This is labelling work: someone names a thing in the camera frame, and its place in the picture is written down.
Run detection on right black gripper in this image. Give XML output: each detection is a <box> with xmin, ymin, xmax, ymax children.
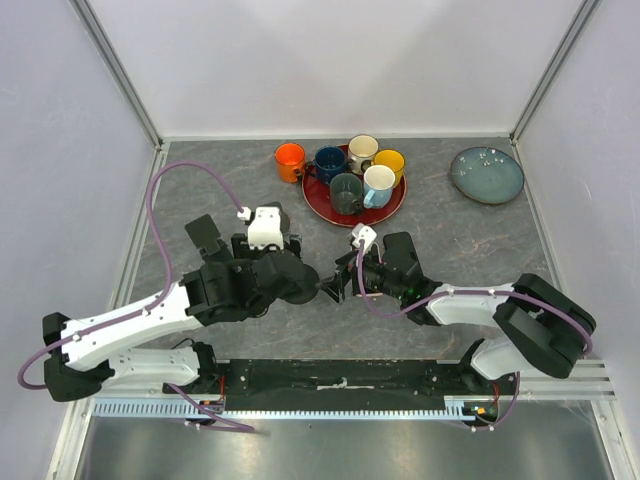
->
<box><xmin>315</xmin><ymin>246</ymin><xmax>405</xmax><ymax>305</ymax></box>

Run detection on black round-base phone stand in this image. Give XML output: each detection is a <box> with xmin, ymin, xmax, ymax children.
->
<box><xmin>280</xmin><ymin>264</ymin><xmax>320</xmax><ymax>305</ymax></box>

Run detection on black phone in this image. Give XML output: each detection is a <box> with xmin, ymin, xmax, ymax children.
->
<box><xmin>382</xmin><ymin>231</ymin><xmax>422</xmax><ymax>281</ymax></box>

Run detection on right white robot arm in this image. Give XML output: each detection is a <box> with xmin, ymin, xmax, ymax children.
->
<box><xmin>319</xmin><ymin>247</ymin><xmax>596</xmax><ymax>394</ymax></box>

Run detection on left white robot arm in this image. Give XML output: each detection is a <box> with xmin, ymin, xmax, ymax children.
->
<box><xmin>42</xmin><ymin>234</ymin><xmax>319</xmax><ymax>402</ymax></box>

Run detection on grey stand on wooden base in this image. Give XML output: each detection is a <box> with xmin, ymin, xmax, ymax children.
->
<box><xmin>262</xmin><ymin>201</ymin><xmax>291</xmax><ymax>236</ymax></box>

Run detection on black folding phone stand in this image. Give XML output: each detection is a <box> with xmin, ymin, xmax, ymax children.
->
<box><xmin>185</xmin><ymin>214</ymin><xmax>234</xmax><ymax>264</ymax></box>

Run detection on red round tray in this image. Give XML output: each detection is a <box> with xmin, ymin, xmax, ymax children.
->
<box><xmin>301</xmin><ymin>146</ymin><xmax>406</xmax><ymax>227</ymax></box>

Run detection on grey glass mug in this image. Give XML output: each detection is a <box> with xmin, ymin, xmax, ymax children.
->
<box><xmin>329</xmin><ymin>173</ymin><xmax>364</xmax><ymax>215</ymax></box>

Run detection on light blue white mug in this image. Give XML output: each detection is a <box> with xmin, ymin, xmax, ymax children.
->
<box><xmin>363</xmin><ymin>165</ymin><xmax>395</xmax><ymax>209</ymax></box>

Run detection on orange mug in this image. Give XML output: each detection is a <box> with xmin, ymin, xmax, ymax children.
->
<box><xmin>274</xmin><ymin>142</ymin><xmax>306</xmax><ymax>183</ymax></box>

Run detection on dark blue mug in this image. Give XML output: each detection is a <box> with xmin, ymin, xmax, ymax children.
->
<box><xmin>304</xmin><ymin>146</ymin><xmax>347</xmax><ymax>185</ymax></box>

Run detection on yellow mug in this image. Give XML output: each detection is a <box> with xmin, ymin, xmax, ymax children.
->
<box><xmin>373</xmin><ymin>149</ymin><xmax>406</xmax><ymax>188</ymax></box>

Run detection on white speckled mug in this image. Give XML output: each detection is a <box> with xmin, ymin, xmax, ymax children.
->
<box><xmin>347</xmin><ymin>134</ymin><xmax>379</xmax><ymax>175</ymax></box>

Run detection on blue ceramic plate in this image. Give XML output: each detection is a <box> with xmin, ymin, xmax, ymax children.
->
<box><xmin>449</xmin><ymin>146</ymin><xmax>525</xmax><ymax>205</ymax></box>

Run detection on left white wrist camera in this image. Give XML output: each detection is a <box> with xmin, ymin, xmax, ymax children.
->
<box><xmin>237</xmin><ymin>206</ymin><xmax>284</xmax><ymax>250</ymax></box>

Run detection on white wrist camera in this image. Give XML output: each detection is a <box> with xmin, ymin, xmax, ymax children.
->
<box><xmin>237</xmin><ymin>206</ymin><xmax>284</xmax><ymax>250</ymax></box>
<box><xmin>350</xmin><ymin>223</ymin><xmax>377</xmax><ymax>253</ymax></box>

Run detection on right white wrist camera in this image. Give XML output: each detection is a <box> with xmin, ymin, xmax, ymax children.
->
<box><xmin>350</xmin><ymin>223</ymin><xmax>377</xmax><ymax>253</ymax></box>

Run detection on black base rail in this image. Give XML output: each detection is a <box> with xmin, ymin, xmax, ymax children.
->
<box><xmin>164</xmin><ymin>357</ymin><xmax>521</xmax><ymax>412</ymax></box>

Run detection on slotted cable duct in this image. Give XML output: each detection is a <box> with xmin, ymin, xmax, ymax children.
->
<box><xmin>91</xmin><ymin>397</ymin><xmax>488</xmax><ymax>421</ymax></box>

